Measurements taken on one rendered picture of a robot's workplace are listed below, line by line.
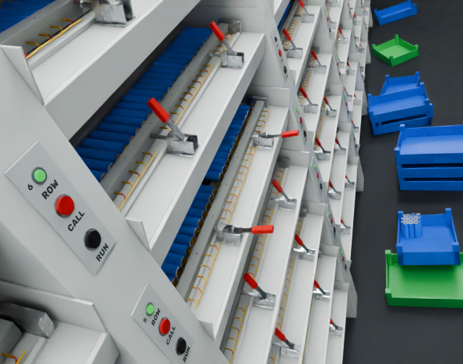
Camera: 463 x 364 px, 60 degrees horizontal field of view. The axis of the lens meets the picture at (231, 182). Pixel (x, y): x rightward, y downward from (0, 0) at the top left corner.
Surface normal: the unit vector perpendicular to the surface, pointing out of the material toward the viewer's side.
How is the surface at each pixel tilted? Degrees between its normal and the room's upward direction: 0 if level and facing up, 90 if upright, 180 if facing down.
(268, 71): 90
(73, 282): 90
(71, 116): 108
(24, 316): 19
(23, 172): 90
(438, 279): 0
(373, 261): 0
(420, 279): 0
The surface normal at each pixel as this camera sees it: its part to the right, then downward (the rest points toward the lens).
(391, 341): -0.36, -0.74
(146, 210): -0.04, -0.73
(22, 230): 0.90, -0.10
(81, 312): -0.27, 0.66
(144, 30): 0.96, 0.15
